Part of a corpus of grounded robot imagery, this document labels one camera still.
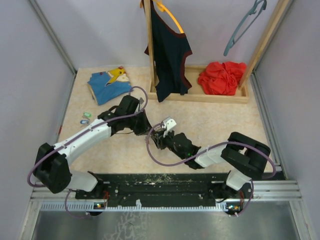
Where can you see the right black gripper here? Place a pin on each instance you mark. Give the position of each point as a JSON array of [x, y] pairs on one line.
[[159, 140]]

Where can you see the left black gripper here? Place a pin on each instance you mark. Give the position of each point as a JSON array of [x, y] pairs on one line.
[[146, 124]]

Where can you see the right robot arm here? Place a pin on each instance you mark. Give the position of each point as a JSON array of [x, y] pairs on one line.
[[248, 157]]

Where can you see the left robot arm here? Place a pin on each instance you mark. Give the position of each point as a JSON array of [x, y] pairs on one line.
[[52, 164]]

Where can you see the blue pikachu shirt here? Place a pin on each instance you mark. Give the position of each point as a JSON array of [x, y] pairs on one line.
[[107, 85]]

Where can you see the green key tag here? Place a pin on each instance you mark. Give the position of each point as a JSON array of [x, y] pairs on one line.
[[87, 115]]

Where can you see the wooden clothes rack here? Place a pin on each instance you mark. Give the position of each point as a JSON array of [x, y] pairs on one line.
[[196, 94]]

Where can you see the blue key tag upper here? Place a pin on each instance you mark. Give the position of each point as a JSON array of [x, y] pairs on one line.
[[84, 122]]

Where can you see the red crumpled cloth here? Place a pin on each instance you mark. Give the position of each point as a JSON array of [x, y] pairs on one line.
[[221, 78]]

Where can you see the dark navy tank top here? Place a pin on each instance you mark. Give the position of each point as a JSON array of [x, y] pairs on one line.
[[170, 50]]

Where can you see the orange clothes hanger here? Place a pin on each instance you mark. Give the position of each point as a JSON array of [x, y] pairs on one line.
[[163, 8]]

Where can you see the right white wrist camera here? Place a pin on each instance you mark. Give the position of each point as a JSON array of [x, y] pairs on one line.
[[168, 124]]

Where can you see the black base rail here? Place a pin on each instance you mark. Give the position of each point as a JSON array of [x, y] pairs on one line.
[[176, 190]]

